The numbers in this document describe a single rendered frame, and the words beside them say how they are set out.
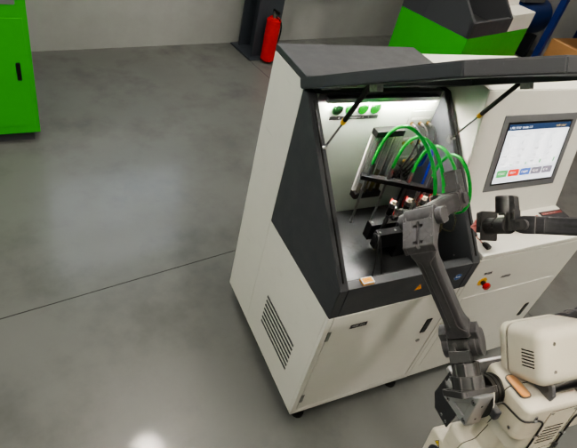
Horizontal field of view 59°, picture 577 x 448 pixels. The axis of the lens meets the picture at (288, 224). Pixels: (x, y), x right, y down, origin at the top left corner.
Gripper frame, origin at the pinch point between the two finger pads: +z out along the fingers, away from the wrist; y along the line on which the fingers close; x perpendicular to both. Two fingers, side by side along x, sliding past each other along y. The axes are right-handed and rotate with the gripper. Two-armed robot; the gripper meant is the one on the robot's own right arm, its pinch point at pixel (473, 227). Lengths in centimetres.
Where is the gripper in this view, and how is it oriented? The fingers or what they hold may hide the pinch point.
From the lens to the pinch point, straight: 198.4
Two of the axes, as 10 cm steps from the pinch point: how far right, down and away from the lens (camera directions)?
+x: -9.7, -0.5, -2.5
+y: 0.4, -10.0, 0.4
